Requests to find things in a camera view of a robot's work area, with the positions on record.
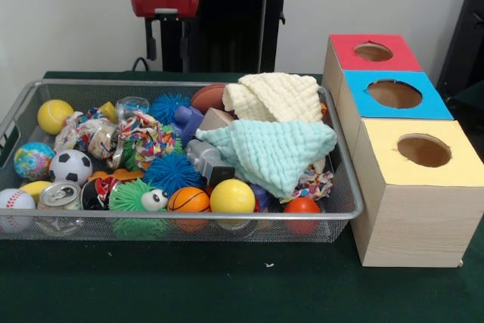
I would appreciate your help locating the cream waffle cloth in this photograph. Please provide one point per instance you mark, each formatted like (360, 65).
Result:
(280, 98)

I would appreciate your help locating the mint green waffle cloth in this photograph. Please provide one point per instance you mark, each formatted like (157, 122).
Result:
(272, 153)

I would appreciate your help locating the wooden box with three holes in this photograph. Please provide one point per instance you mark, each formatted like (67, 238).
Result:
(416, 224)

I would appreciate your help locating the yellow ball with seam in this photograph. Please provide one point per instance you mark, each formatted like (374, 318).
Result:
(54, 115)

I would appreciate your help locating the black and white soccer ball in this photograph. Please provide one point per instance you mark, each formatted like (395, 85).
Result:
(71, 166)

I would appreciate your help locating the small orange basketball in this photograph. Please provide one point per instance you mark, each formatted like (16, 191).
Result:
(188, 200)

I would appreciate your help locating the green spiky toy with eyes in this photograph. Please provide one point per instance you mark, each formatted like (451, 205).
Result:
(125, 198)

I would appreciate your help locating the smooth yellow ball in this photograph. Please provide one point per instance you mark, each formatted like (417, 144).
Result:
(232, 196)

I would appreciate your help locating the globe print ball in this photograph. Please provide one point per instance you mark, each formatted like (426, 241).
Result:
(33, 161)

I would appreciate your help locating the silver drink can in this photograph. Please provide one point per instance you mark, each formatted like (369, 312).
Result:
(60, 192)

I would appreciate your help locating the red-orange ball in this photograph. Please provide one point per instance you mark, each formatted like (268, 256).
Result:
(301, 206)

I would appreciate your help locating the white baseball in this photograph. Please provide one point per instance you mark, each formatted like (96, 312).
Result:
(15, 202)

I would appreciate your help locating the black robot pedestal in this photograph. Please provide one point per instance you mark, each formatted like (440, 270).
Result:
(234, 16)

